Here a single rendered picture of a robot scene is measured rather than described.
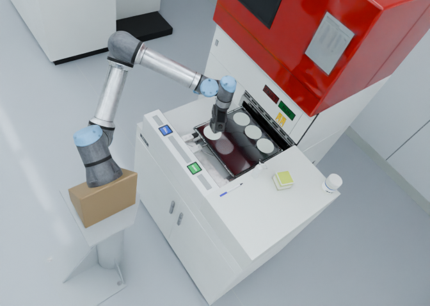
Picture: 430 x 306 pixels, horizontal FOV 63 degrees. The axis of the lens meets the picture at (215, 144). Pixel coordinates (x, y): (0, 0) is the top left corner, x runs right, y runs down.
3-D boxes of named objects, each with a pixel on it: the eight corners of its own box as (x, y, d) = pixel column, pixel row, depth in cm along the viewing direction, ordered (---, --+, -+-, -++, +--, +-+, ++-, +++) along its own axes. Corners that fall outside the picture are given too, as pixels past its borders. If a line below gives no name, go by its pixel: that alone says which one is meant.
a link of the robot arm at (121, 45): (110, 22, 132) (224, 79, 142) (114, 25, 142) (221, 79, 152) (98, 50, 133) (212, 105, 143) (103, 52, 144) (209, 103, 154)
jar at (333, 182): (326, 180, 181) (334, 171, 174) (336, 191, 179) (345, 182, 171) (317, 186, 178) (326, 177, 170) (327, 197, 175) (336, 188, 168)
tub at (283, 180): (283, 176, 177) (288, 169, 171) (289, 189, 173) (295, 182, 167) (270, 178, 174) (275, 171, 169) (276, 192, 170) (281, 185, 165)
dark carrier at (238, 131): (242, 108, 209) (242, 107, 208) (280, 150, 196) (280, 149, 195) (196, 128, 192) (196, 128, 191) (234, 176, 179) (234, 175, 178)
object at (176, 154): (156, 125, 197) (159, 108, 186) (214, 201, 176) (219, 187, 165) (141, 130, 192) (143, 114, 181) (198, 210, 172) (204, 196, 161)
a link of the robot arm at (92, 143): (79, 166, 140) (66, 135, 137) (87, 159, 153) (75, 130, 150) (108, 157, 141) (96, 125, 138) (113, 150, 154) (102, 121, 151)
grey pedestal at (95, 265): (70, 322, 203) (47, 285, 138) (41, 258, 219) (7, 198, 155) (147, 273, 228) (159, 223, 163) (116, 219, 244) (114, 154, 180)
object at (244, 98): (240, 104, 217) (244, 93, 210) (286, 155, 201) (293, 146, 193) (237, 104, 216) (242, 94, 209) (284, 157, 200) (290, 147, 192)
